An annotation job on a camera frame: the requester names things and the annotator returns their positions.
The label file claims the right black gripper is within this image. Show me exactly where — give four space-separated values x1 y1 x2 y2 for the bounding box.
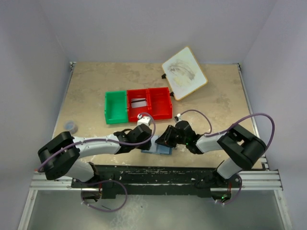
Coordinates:
155 125 188 149

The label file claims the white board wooden frame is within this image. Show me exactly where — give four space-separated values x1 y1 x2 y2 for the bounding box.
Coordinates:
162 46 208 101

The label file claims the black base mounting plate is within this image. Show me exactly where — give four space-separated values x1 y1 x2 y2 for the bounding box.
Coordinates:
71 165 242 199

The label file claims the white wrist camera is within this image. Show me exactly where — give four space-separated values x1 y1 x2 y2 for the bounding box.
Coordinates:
174 114 182 123
137 114 152 127

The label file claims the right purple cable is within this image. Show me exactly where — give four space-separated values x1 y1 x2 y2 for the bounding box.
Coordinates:
176 109 276 207

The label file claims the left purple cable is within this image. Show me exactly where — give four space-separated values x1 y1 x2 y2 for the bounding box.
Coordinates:
37 112 157 213

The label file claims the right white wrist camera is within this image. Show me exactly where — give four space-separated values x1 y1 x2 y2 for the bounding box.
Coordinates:
174 114 182 123

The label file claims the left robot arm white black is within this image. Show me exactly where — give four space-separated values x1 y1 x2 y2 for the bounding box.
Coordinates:
37 124 156 188

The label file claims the purple cable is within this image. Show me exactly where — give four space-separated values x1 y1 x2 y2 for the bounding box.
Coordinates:
37 112 157 213
176 109 276 207

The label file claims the blue card holder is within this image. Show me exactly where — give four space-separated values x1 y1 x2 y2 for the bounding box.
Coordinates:
141 135 172 155

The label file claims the green plastic bin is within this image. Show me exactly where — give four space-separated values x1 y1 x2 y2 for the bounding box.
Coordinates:
105 91 128 125

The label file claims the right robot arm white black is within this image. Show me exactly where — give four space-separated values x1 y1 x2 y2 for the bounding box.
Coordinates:
155 120 267 187

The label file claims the red double plastic bin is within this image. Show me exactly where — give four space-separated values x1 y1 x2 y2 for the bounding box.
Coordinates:
127 87 173 122

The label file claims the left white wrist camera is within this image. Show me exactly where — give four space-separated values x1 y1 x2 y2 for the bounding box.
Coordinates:
137 114 152 127

